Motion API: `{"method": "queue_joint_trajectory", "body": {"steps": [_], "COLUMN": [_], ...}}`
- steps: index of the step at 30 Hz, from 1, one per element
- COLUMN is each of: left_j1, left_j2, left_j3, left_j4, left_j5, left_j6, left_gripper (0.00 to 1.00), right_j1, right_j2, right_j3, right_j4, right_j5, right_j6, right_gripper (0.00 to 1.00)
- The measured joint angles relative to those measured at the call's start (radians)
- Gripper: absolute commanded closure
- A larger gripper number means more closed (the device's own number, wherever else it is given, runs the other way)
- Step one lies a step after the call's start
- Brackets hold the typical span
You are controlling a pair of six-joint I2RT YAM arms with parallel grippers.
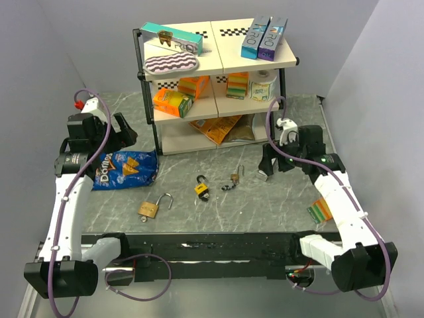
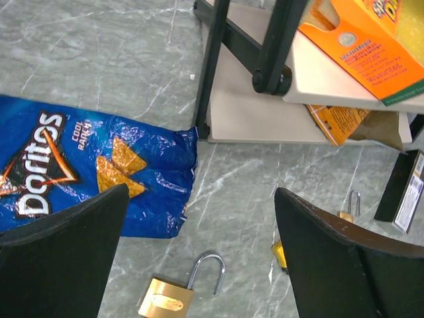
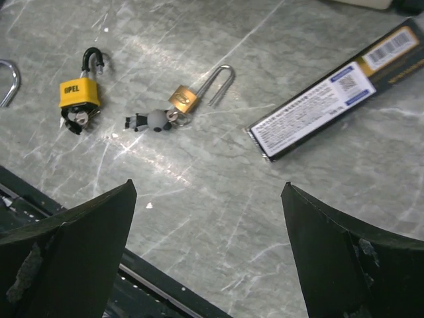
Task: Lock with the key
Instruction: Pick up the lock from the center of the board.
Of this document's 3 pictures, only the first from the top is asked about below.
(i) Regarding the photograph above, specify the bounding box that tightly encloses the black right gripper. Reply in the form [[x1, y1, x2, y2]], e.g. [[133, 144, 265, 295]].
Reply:
[[258, 134, 306, 176]]

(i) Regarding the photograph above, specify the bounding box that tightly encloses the small brass padlock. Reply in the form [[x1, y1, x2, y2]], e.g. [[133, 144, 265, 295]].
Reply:
[[231, 164, 244, 185]]

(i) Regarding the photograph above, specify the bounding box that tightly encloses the key with panda keychain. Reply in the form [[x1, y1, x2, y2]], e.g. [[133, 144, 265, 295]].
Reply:
[[221, 183, 237, 191]]

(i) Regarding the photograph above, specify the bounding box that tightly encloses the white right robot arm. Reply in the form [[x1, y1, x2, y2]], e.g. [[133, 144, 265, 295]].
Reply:
[[259, 119, 398, 292]]

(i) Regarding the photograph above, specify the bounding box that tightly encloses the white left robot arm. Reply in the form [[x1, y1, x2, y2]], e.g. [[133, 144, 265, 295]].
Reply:
[[24, 113, 138, 299]]

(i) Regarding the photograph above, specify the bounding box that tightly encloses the blue Doritos chip bag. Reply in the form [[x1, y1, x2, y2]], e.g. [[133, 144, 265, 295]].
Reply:
[[92, 150, 159, 191]]

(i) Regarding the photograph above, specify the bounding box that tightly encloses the brown seed bag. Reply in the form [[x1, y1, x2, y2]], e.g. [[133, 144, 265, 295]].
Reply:
[[223, 114, 255, 142]]

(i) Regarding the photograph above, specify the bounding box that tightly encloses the orange sponge box front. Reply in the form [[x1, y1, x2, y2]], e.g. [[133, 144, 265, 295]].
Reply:
[[153, 88, 193, 118]]

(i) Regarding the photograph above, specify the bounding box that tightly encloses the orange sponge box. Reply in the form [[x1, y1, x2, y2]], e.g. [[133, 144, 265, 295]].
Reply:
[[178, 76, 209, 100], [153, 88, 193, 118]]

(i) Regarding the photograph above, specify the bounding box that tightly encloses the orange sponge pack on table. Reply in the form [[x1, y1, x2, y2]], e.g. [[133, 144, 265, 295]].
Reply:
[[307, 197, 333, 224]]

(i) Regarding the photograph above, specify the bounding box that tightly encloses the orange snack packet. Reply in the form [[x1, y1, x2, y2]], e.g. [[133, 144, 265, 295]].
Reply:
[[189, 115, 242, 145]]

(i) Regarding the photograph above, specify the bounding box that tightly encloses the large brass padlock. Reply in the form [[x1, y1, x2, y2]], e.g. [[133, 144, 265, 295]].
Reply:
[[138, 193, 174, 223]]

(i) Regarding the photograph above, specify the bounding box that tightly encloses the toilet paper roll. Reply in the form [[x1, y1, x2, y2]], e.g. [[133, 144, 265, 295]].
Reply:
[[247, 70, 278, 102]]

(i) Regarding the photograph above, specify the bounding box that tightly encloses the orange sponge box rear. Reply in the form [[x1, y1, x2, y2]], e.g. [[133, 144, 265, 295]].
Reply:
[[178, 76, 209, 100]]

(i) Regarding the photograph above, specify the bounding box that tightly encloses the beige three-tier shelf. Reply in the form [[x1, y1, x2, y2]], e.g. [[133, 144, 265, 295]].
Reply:
[[132, 19, 299, 155]]

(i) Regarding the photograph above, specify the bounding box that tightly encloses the colourful sponge stack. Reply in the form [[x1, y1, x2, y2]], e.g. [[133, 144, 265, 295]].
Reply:
[[226, 72, 248, 99]]

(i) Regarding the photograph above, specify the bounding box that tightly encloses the teal toothpaste box lying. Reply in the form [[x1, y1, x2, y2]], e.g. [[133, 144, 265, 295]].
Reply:
[[140, 22, 203, 56]]

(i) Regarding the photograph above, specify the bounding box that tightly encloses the purple toothpaste box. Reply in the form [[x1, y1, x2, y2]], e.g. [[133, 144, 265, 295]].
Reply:
[[258, 17, 288, 61]]

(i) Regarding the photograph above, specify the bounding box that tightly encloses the blue toothpaste box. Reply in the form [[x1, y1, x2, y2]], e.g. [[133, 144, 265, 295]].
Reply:
[[240, 15, 271, 60]]

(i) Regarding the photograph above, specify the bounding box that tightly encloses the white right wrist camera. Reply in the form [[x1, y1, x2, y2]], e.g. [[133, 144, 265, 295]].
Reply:
[[276, 118, 298, 146]]

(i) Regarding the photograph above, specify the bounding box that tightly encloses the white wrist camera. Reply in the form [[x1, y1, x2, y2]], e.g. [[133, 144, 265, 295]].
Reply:
[[74, 97, 104, 118], [276, 118, 298, 146]]

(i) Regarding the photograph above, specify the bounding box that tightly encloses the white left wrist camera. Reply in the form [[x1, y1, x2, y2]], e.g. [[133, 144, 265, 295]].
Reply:
[[74, 97, 104, 118]]

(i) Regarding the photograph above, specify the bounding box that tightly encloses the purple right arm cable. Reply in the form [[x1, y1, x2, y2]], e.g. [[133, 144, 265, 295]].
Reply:
[[265, 96, 392, 301]]

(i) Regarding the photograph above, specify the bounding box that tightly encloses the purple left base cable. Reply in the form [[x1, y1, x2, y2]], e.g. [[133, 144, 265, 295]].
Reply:
[[104, 253, 173, 302]]

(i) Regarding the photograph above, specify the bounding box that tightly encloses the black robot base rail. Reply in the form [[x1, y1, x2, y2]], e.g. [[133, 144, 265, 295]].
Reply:
[[82, 231, 332, 283]]

